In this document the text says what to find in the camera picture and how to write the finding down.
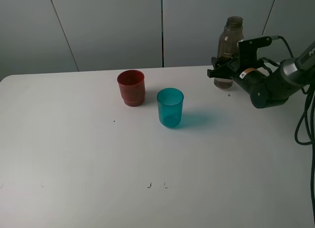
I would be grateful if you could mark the brown translucent water bottle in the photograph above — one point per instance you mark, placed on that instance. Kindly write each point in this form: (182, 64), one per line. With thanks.
(232, 33)

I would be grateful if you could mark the red plastic cup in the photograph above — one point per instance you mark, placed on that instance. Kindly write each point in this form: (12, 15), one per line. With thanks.
(132, 87)

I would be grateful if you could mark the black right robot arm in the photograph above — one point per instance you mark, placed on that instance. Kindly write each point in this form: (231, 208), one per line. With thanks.
(298, 72)

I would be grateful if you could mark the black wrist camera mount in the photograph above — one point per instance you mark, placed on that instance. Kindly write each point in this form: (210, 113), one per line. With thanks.
(248, 48)

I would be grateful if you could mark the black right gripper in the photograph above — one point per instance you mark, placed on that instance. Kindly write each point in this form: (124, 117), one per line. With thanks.
(265, 91)

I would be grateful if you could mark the teal translucent plastic cup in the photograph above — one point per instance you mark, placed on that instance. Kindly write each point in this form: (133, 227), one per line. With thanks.
(170, 106)

